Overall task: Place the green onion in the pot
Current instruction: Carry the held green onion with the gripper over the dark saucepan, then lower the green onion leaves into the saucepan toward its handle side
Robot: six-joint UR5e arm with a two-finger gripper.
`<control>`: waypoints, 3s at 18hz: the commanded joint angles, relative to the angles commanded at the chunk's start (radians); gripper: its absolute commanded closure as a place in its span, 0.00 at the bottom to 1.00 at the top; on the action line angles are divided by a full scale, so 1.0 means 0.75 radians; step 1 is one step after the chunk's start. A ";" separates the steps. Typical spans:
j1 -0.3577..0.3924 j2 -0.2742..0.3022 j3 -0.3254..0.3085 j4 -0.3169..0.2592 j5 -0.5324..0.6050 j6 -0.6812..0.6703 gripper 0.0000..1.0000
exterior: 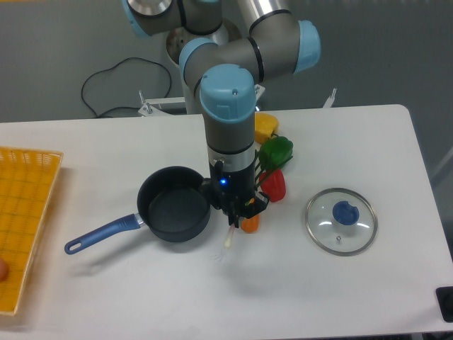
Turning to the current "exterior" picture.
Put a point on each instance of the yellow woven basket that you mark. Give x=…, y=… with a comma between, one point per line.
x=28, y=177

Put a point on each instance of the black object at table corner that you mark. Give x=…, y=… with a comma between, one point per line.
x=445, y=297

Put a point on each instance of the red bell pepper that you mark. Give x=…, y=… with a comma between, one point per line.
x=273, y=185

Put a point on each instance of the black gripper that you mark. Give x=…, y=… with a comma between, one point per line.
x=234, y=192

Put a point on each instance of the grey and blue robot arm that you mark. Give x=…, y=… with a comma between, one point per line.
x=220, y=79

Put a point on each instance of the yellow bell pepper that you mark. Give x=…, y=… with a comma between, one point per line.
x=265, y=126

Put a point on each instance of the dark pot with blue handle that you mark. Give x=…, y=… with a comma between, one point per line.
x=169, y=204

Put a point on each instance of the glass lid with blue knob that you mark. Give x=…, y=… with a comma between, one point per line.
x=341, y=221

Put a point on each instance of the green bell pepper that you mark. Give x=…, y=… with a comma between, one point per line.
x=275, y=153

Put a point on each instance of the green onion with white root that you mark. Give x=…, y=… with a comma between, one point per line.
x=258, y=171

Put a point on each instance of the orange bell pepper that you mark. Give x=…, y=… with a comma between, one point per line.
x=250, y=225

